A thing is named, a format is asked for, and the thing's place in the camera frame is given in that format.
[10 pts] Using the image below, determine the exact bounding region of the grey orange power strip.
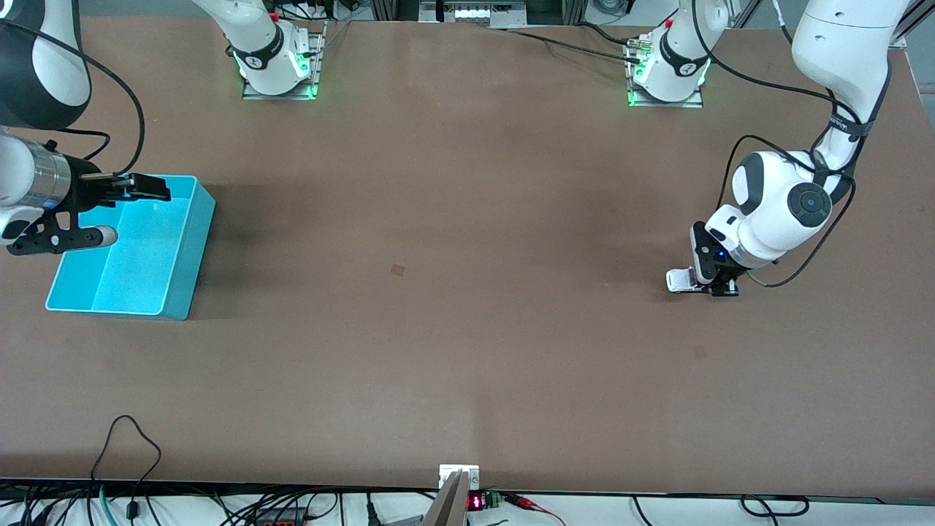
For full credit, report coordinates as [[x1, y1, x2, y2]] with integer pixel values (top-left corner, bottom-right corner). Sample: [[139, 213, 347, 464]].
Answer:
[[251, 509, 312, 526]]

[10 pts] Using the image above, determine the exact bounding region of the long black table cable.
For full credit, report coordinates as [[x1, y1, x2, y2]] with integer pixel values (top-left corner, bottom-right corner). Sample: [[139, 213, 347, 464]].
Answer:
[[504, 27, 644, 66]]

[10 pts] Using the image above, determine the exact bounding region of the red clip lead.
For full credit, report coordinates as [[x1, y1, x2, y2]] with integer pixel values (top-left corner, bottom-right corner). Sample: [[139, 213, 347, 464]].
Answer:
[[503, 493, 568, 526]]

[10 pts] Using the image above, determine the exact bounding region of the grey lit control box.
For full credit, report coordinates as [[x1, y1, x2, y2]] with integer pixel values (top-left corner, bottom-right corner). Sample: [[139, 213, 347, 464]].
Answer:
[[419, 0, 531, 29]]

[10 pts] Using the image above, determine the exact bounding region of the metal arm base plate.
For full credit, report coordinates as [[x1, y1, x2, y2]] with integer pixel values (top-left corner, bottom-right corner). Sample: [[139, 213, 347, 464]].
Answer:
[[626, 35, 705, 110], [243, 20, 327, 102]]

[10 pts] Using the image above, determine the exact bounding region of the turquoise plastic bin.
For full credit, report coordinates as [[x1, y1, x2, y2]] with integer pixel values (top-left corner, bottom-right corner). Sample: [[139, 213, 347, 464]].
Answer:
[[45, 174, 217, 321]]

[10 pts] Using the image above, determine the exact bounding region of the black coiled cable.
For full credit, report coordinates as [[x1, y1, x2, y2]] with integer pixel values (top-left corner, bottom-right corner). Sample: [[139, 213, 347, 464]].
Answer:
[[739, 495, 811, 519]]

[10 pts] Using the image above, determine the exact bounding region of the white toy car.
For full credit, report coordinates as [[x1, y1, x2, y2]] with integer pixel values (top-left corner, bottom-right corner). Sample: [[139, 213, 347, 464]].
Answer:
[[665, 267, 715, 294]]

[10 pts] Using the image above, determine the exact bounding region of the short black table cable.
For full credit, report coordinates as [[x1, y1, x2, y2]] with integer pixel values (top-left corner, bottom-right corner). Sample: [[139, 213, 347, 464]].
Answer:
[[573, 20, 641, 47]]

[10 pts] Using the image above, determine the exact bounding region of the thin black looped cable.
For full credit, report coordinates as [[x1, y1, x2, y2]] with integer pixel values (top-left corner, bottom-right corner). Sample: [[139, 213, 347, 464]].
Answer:
[[91, 414, 163, 521]]

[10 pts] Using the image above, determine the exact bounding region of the black arm-mounted cable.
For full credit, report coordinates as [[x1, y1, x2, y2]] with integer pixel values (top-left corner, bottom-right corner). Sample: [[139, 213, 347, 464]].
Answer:
[[690, 0, 893, 289], [0, 19, 146, 176]]

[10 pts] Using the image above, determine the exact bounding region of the grey metal camera bracket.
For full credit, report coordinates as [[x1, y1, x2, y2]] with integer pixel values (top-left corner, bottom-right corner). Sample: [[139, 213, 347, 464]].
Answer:
[[421, 464, 481, 526]]

